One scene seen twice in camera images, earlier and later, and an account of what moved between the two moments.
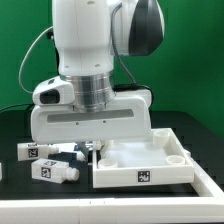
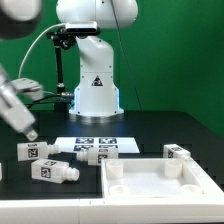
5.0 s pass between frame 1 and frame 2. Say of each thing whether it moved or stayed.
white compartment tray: moved
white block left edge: stayed
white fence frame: stayed
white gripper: moved
